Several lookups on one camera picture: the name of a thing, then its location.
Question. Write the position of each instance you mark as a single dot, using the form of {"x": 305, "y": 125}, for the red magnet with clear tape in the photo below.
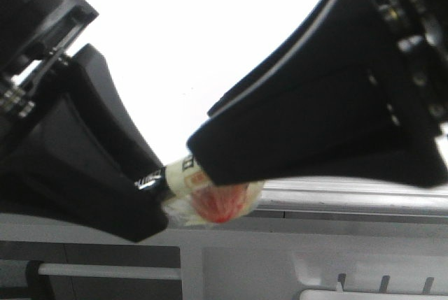
{"x": 212, "y": 205}

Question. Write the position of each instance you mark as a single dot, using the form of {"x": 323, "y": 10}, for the white tray with hooks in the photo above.
{"x": 380, "y": 286}

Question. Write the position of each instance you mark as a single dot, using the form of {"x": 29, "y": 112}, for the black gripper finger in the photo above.
{"x": 77, "y": 156}
{"x": 358, "y": 90}

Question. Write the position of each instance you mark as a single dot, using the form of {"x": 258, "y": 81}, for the grey metal stand rail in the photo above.
{"x": 104, "y": 271}

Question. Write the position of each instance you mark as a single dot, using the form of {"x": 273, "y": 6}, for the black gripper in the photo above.
{"x": 35, "y": 34}

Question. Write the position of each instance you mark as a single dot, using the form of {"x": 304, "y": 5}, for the black and white whiteboard marker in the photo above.
{"x": 178, "y": 180}

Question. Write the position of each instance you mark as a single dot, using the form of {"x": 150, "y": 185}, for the white whiteboard with grey frame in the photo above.
{"x": 163, "y": 58}

